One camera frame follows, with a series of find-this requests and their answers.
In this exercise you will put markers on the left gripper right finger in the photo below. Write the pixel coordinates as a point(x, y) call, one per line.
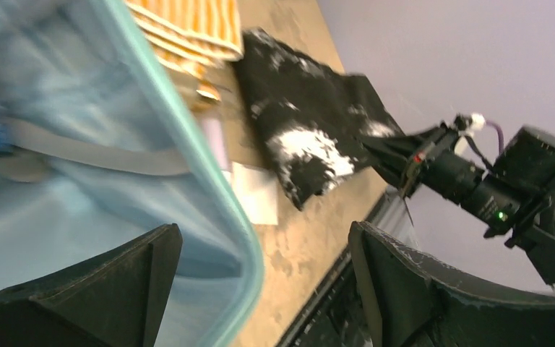
point(410, 298)

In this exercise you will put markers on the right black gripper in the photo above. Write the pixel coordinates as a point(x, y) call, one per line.
point(432, 160)

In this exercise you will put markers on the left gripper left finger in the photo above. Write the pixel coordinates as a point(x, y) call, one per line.
point(117, 298)

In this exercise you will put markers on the black white patterned garment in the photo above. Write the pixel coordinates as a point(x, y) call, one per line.
point(308, 116)

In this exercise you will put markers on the lavender white tube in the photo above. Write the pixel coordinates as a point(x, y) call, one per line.
point(213, 131)

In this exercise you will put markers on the small gold capped bottle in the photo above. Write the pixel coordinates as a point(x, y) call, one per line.
point(208, 96)

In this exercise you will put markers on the orange white striped cloth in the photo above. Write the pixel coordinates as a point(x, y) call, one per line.
point(190, 36)

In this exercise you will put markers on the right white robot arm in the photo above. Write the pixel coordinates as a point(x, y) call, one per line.
point(514, 195)

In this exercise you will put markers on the light blue open suitcase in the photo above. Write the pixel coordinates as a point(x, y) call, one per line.
point(104, 150)

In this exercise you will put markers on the white square packet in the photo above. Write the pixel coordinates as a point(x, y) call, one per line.
point(257, 191)

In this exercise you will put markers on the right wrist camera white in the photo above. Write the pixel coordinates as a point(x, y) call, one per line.
point(468, 124)

